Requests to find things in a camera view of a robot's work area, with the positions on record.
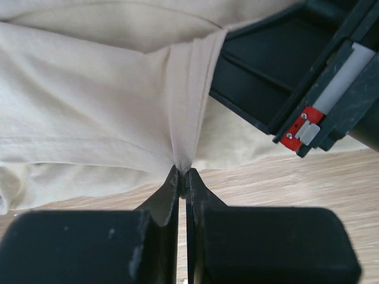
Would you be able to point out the beige t shirt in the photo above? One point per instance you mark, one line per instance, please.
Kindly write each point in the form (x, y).
(102, 97)

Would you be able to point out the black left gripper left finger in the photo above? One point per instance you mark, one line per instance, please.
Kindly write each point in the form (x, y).
(138, 246)

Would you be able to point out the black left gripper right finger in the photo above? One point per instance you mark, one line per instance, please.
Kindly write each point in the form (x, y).
(250, 244)

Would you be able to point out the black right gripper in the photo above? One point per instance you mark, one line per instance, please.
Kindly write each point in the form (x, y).
(307, 75)

